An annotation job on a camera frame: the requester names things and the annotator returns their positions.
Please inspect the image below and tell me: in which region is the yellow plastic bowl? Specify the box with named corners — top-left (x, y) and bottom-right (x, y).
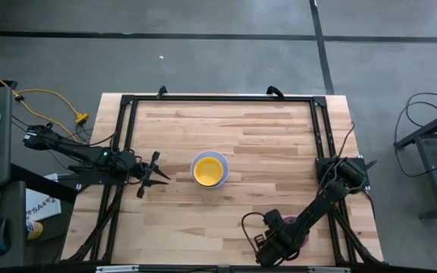
top-left (193, 156), bottom-right (225, 187)

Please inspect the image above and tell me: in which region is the black aluminium table frame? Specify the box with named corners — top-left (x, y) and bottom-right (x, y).
top-left (61, 94), bottom-right (385, 273)

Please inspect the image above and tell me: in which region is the silver bracket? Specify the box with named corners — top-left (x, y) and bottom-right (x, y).
top-left (308, 266), bottom-right (351, 273)
top-left (96, 265), bottom-right (140, 273)

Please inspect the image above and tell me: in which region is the black diagonal bar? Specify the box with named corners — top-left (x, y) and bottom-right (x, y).
top-left (9, 162), bottom-right (80, 205)

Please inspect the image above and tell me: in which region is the translucent pink plastic bowl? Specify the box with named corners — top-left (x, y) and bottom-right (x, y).
top-left (282, 215), bottom-right (311, 247)

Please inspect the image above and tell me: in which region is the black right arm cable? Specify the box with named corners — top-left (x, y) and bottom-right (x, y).
top-left (241, 211), bottom-right (267, 255)

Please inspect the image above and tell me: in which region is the thin black cable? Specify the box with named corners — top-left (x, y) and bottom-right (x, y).
top-left (332, 121), bottom-right (357, 160)

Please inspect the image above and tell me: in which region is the white bowl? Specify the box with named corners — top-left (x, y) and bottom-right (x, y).
top-left (190, 150), bottom-right (231, 189)

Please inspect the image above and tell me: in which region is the yellow and white cup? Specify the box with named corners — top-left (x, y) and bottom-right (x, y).
top-left (26, 220), bottom-right (44, 241)

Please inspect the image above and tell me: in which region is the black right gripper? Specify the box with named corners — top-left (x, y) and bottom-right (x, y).
top-left (253, 209), bottom-right (287, 249)

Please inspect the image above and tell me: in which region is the white printed box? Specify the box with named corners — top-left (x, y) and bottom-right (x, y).
top-left (24, 173), bottom-right (62, 223)

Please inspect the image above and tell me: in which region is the yellow extension cable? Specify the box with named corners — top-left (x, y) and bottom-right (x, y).
top-left (0, 63), bottom-right (90, 144)

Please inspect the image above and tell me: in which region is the black metal stand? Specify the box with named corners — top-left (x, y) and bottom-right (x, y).
top-left (394, 104), bottom-right (437, 221)

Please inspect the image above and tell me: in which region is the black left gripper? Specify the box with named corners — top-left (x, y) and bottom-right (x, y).
top-left (127, 151), bottom-right (171, 199)

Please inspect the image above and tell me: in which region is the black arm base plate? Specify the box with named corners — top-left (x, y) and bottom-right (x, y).
top-left (315, 155), bottom-right (371, 192)
top-left (57, 171), bottom-right (128, 187)

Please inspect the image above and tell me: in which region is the black floor cable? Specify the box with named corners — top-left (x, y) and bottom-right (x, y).
top-left (392, 92), bottom-right (437, 179)

